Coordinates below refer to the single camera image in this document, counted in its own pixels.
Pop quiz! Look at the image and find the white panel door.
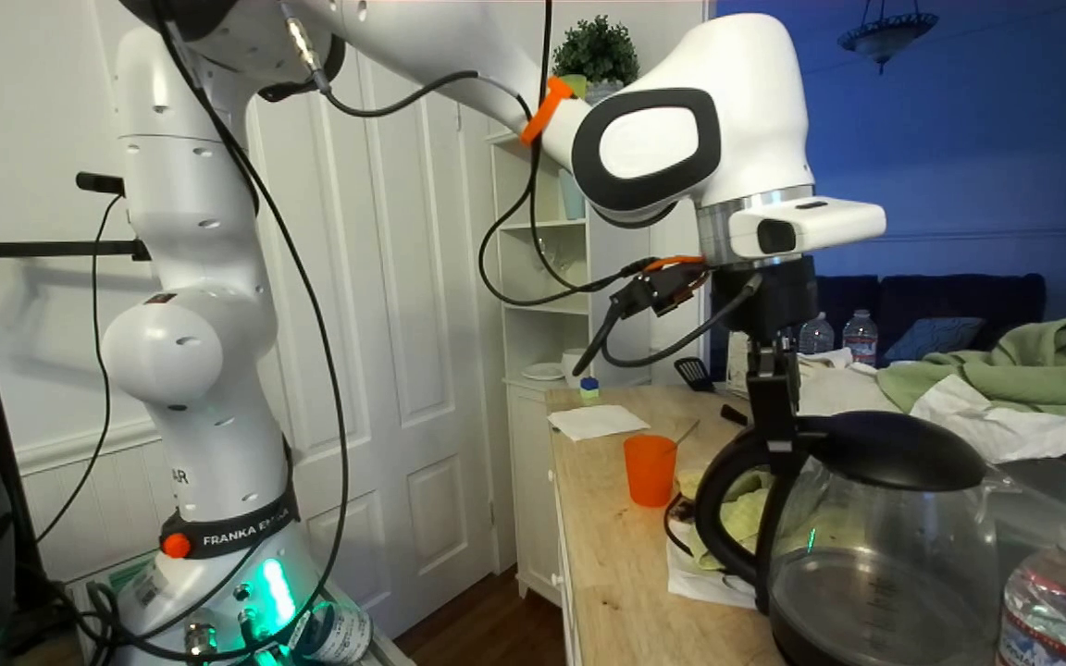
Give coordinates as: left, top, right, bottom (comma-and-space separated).
249, 49, 498, 639

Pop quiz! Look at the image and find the blue pillow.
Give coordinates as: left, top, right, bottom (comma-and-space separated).
882, 315, 988, 366

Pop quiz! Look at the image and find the potted green plant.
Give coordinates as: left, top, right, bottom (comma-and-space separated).
553, 10, 644, 90

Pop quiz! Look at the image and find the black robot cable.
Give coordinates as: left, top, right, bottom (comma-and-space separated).
29, 0, 767, 659

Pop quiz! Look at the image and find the green blanket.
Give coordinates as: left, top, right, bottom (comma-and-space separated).
873, 315, 1066, 419

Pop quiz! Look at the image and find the dark blue sofa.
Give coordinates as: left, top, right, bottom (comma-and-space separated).
807, 271, 1051, 366

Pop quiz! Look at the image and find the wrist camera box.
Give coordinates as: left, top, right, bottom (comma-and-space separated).
725, 191, 891, 262

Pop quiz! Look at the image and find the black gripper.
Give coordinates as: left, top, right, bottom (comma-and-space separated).
709, 257, 820, 437

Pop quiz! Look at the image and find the small black device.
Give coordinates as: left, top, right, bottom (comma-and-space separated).
675, 355, 717, 395

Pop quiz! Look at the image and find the wide orange cable strap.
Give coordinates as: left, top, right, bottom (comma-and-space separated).
517, 75, 579, 146

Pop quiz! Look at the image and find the glass kettle black handle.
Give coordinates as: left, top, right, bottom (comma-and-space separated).
693, 406, 1007, 666

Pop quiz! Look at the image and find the white island cabinet wood top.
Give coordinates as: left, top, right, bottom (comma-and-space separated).
544, 382, 807, 666

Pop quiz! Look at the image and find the small orange cable strap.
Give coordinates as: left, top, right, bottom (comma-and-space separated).
641, 253, 709, 281

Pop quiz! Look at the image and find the green vegetable toy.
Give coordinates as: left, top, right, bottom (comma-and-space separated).
675, 466, 783, 579

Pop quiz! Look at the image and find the white crumpled paper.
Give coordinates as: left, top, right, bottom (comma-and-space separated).
662, 539, 767, 613

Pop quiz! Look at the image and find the orange plastic cup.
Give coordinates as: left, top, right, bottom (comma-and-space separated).
623, 434, 680, 509

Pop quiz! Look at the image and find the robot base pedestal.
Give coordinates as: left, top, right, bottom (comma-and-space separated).
62, 548, 377, 666

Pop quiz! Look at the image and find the white shelf unit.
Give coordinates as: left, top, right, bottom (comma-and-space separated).
487, 78, 709, 606

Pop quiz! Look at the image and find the white bed sheet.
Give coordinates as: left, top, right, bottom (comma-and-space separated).
913, 370, 1066, 469

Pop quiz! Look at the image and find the hanging ceiling lamp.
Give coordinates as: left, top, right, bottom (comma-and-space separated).
838, 0, 940, 75

